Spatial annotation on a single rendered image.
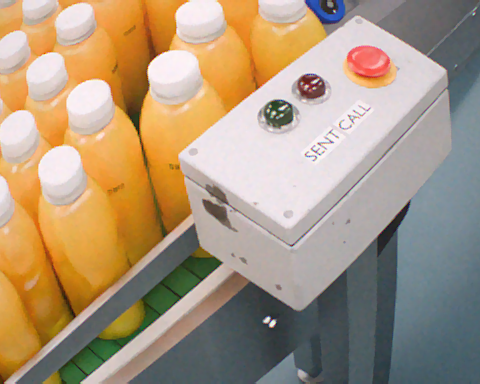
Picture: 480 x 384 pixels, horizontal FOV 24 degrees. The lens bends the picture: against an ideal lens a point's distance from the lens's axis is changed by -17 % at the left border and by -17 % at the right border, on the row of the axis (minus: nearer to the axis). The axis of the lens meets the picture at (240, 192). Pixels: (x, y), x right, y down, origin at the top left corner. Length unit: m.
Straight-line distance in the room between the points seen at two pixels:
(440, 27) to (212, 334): 0.48
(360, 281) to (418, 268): 1.13
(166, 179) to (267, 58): 0.13
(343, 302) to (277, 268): 0.17
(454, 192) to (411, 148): 1.35
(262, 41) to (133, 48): 0.16
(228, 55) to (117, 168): 0.13
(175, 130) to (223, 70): 0.08
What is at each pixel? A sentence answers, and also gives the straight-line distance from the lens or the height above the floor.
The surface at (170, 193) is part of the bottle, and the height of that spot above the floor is 0.98.
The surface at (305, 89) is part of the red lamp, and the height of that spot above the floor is 1.11.
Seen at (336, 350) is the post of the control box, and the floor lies 0.80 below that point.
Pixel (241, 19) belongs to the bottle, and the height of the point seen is 1.04.
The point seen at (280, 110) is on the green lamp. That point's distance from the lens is 0.87.
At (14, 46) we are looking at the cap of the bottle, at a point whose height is 1.09.
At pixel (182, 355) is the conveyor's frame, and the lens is 1.05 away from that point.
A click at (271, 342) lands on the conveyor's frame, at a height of 0.78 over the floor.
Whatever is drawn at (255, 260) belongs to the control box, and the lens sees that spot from 0.89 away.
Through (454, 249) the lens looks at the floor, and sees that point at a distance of 2.18.
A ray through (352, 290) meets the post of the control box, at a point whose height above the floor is 0.91.
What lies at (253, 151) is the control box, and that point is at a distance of 0.87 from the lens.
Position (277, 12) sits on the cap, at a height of 1.08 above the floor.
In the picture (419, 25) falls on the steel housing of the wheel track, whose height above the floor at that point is 0.87.
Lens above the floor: 1.74
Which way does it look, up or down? 49 degrees down
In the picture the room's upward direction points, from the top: 11 degrees counter-clockwise
